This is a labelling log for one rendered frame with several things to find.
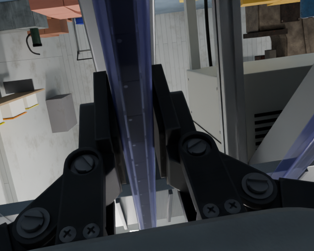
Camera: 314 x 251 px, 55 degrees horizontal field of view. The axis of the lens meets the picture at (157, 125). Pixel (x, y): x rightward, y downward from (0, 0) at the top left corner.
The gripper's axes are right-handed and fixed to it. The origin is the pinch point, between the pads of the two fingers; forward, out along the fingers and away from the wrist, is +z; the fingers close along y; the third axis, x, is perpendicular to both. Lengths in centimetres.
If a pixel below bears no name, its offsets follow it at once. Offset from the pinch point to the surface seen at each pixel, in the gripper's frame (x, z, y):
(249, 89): -37, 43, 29
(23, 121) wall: -407, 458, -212
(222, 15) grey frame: -16.4, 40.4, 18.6
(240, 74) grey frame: -25.8, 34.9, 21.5
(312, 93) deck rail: -16.4, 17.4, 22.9
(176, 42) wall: -473, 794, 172
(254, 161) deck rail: -38, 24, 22
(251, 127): -45, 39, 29
